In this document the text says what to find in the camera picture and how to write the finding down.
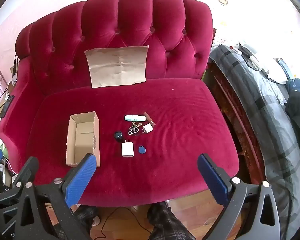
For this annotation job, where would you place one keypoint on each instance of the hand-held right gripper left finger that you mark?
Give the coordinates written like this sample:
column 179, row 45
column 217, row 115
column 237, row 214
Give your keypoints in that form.
column 80, row 177

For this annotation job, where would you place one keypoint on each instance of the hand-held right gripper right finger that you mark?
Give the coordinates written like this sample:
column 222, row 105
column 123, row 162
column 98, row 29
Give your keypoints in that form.
column 212, row 180

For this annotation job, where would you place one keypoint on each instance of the cardboard box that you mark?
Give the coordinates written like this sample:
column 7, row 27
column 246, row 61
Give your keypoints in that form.
column 83, row 140

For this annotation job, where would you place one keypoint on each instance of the large white plug charger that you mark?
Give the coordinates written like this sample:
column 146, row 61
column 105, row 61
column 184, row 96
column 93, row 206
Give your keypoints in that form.
column 127, row 150

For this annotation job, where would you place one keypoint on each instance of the black round object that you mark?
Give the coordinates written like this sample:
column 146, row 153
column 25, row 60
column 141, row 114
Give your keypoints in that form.
column 118, row 135

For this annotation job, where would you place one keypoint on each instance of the small white oval tag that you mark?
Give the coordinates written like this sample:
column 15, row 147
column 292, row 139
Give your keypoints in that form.
column 141, row 150

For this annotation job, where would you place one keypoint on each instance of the light blue white bottle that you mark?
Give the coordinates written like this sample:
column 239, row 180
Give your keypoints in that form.
column 135, row 117

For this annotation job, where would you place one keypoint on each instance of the small white plug charger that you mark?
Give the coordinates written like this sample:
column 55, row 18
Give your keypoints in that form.
column 148, row 128

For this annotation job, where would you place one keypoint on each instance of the brown tube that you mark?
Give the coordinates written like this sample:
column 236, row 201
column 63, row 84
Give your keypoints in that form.
column 150, row 120

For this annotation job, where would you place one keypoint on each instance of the person's left leg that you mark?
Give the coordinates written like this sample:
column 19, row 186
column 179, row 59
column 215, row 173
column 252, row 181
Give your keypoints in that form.
column 85, row 215

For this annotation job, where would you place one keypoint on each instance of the person's leg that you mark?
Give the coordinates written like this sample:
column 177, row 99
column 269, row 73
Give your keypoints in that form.
column 85, row 215
column 165, row 222

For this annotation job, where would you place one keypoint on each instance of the person's right leg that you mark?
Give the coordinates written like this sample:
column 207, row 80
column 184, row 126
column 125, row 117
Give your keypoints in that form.
column 165, row 222

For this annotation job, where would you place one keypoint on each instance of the grey plaid bed blanket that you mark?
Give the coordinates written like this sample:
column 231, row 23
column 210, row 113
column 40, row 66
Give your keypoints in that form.
column 272, row 120

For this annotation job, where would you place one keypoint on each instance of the red velvet tufted sofa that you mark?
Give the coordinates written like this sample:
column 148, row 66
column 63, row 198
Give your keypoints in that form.
column 165, row 105

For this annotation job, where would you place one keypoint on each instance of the dark clothing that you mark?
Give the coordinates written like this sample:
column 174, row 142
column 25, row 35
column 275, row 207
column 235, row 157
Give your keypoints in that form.
column 297, row 110

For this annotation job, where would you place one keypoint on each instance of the brown paper sheet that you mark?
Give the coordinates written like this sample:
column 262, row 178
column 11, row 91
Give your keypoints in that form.
column 117, row 65

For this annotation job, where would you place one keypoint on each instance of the dark wooden bed frame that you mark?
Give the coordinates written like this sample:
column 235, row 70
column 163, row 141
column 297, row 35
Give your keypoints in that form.
column 230, row 110

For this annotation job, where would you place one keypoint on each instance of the round wall sticker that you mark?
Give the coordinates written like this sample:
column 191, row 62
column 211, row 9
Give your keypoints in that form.
column 222, row 0

